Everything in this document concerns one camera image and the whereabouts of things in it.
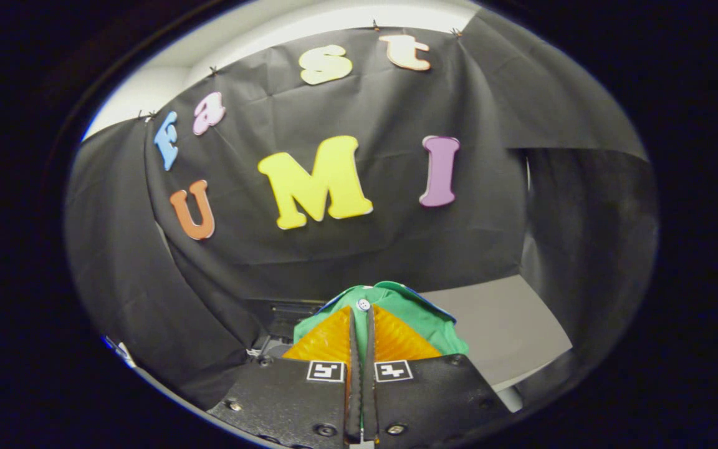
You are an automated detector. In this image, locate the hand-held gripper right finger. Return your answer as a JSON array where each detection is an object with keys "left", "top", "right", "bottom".
[{"left": 362, "top": 304, "right": 512, "bottom": 445}]

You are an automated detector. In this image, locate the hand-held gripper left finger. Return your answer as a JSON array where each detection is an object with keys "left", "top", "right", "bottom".
[{"left": 208, "top": 306, "right": 363, "bottom": 447}]

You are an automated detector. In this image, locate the green shirt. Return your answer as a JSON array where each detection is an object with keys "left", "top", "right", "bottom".
[{"left": 292, "top": 281, "right": 469, "bottom": 359}]

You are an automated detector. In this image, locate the beige cabinet with dark top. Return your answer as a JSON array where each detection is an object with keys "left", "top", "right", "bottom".
[{"left": 420, "top": 274, "right": 575, "bottom": 412}]

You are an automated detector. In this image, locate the black backdrop cloth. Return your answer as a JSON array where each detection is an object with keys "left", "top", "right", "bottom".
[{"left": 66, "top": 9, "right": 659, "bottom": 409}]

